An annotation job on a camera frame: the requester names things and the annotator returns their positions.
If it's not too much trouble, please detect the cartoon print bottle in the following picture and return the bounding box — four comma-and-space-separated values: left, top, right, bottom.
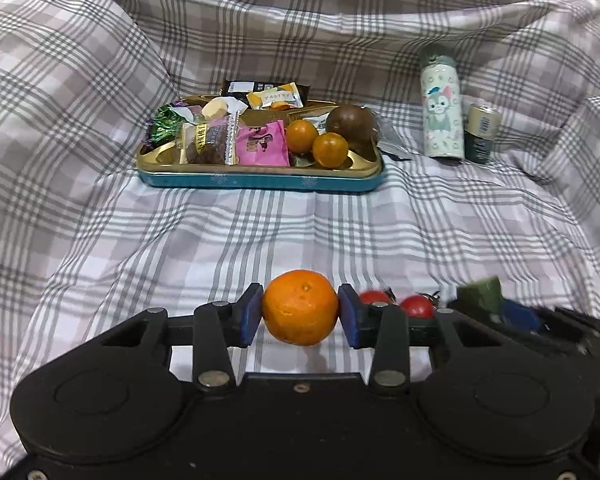
420, 44, 465, 161

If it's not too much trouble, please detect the small green jar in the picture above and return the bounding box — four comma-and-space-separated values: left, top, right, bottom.
464, 104, 501, 164

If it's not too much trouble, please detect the pink snack packet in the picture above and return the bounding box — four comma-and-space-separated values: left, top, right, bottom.
236, 120, 291, 167

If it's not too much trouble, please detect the small orange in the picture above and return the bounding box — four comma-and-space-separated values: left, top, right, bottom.
285, 119, 320, 155
312, 132, 350, 168

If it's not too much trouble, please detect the clear packet of brown snack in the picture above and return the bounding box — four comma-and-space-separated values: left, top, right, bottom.
179, 115, 241, 166

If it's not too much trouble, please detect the tangerine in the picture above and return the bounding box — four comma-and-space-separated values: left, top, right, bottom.
261, 269, 341, 347

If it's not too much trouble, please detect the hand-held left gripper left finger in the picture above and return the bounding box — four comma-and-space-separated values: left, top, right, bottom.
100, 282, 265, 390

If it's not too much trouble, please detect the brown round fruit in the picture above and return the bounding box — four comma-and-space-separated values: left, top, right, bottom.
326, 103, 377, 152

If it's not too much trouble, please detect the teal and gold snack tin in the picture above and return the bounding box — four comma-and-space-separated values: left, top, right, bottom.
135, 92, 385, 195

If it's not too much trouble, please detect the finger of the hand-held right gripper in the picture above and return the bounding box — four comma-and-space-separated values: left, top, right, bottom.
500, 302, 600, 358
447, 297, 503, 326

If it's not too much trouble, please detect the red tomato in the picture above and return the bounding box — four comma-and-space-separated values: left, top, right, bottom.
358, 289, 395, 307
399, 294, 437, 320

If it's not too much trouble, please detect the green foil candy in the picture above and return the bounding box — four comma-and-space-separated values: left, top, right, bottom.
146, 105, 183, 145

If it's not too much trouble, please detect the grey plaid blanket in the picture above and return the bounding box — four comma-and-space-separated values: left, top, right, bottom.
0, 0, 600, 480

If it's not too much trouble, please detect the white wrapped candy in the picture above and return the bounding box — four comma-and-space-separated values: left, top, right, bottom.
201, 97, 248, 121

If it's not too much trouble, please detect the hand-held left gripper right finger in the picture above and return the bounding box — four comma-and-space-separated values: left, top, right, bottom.
337, 283, 502, 396

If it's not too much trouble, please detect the cucumber piece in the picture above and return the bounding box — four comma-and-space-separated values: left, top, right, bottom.
456, 276, 503, 314

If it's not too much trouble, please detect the black snack packet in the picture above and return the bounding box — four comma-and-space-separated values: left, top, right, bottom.
221, 80, 311, 108

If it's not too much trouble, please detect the grey foil wrapper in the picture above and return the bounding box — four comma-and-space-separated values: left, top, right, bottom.
376, 119, 412, 162

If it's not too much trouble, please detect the yellow pastry packet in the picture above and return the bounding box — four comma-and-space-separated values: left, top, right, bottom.
246, 83, 301, 112

